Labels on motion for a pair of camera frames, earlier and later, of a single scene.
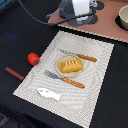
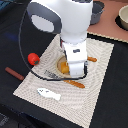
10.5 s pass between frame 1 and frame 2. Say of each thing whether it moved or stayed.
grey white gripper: moved
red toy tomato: stayed
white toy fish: stayed
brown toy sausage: stayed
